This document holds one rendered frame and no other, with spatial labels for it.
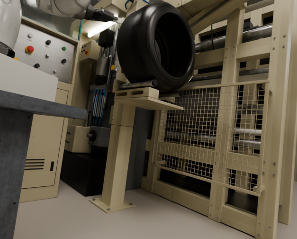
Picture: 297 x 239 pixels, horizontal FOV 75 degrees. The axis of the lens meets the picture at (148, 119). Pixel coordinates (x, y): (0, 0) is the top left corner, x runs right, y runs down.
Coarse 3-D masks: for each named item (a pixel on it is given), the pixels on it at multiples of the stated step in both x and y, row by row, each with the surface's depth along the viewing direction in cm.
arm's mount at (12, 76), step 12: (0, 60) 55; (12, 60) 57; (0, 72) 55; (12, 72) 58; (24, 72) 61; (36, 72) 64; (0, 84) 55; (12, 84) 58; (24, 84) 61; (36, 84) 64; (48, 84) 68; (36, 96) 65; (48, 96) 69
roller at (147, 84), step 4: (148, 80) 122; (152, 80) 119; (124, 84) 138; (128, 84) 134; (132, 84) 131; (136, 84) 128; (140, 84) 126; (144, 84) 123; (148, 84) 120; (152, 84) 118; (156, 84) 120; (120, 88) 141; (124, 88) 138; (128, 88) 135; (132, 88) 133; (136, 88) 131
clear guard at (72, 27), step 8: (24, 0) 133; (32, 0) 136; (24, 8) 133; (32, 8) 137; (24, 16) 133; (32, 16) 137; (40, 16) 140; (48, 16) 144; (56, 16) 148; (48, 24) 144; (56, 24) 148; (64, 24) 152; (72, 24) 157; (80, 24) 161; (64, 32) 153; (72, 32) 157; (80, 32) 161
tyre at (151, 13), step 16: (128, 16) 129; (144, 16) 114; (160, 16) 118; (176, 16) 131; (128, 32) 119; (144, 32) 113; (160, 32) 159; (176, 32) 154; (128, 48) 119; (144, 48) 114; (160, 48) 164; (176, 48) 162; (192, 48) 144; (128, 64) 125; (144, 64) 117; (160, 64) 120; (176, 64) 164; (192, 64) 145; (128, 80) 137; (144, 80) 126; (160, 80) 124; (176, 80) 132
